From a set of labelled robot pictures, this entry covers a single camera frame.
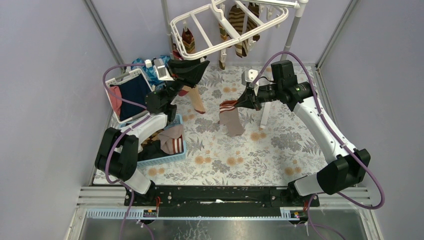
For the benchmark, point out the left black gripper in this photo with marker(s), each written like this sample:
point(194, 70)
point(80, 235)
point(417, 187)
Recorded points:
point(177, 74)

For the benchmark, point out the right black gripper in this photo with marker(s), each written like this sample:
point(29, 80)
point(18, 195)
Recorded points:
point(249, 99)

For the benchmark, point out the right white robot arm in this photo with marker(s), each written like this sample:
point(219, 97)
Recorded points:
point(345, 163)

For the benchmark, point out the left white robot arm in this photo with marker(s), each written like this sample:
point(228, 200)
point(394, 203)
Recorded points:
point(118, 153)

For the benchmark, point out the pile of socks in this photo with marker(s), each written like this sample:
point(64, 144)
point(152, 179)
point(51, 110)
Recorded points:
point(163, 143)

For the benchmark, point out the blue patterned cloth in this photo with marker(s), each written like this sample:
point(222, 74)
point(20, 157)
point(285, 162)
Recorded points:
point(153, 80)

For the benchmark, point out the white laundry basket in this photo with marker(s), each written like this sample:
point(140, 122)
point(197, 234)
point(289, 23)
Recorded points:
point(122, 79)

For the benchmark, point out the dark navy cloth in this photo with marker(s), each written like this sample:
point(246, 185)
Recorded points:
point(134, 90)

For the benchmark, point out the brown patterned hanging sock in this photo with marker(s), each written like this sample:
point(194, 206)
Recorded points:
point(250, 25)

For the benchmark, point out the pink cloth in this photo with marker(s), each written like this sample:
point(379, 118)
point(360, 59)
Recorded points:
point(115, 102)

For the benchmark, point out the blue laundry basket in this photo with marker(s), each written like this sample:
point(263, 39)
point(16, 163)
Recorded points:
point(172, 155)

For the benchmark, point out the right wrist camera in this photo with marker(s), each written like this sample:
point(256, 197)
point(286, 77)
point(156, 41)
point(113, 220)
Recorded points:
point(248, 76)

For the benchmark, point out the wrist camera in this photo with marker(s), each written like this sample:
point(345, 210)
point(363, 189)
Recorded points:
point(248, 76)
point(161, 70)

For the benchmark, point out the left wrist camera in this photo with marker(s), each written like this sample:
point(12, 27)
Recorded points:
point(161, 70)

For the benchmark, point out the white sock hanger frame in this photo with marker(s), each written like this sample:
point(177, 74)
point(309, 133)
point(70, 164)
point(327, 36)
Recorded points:
point(216, 9)

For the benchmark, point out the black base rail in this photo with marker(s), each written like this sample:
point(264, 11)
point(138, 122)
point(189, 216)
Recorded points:
point(219, 201)

